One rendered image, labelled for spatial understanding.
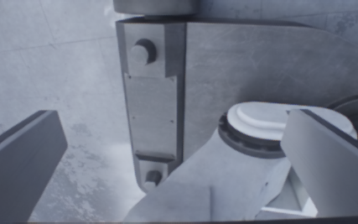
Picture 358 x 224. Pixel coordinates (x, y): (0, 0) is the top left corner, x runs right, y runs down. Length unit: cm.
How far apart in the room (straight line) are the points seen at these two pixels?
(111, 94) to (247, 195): 60
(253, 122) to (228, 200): 14
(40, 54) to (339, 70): 87
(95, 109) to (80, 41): 25
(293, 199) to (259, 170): 18
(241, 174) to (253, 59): 25
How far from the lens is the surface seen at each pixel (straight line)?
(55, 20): 80
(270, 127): 36
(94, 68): 76
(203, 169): 31
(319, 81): 52
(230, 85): 48
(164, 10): 44
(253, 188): 31
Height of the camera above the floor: 61
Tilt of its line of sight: 59 degrees down
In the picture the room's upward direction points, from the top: 160 degrees counter-clockwise
